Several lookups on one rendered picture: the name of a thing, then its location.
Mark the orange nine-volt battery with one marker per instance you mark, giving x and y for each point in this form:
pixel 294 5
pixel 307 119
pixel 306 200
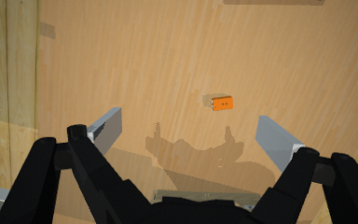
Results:
pixel 220 103

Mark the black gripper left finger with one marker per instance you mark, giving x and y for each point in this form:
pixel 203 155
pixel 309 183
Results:
pixel 110 199

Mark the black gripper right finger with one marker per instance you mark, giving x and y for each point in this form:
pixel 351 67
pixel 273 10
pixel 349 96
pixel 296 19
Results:
pixel 282 204

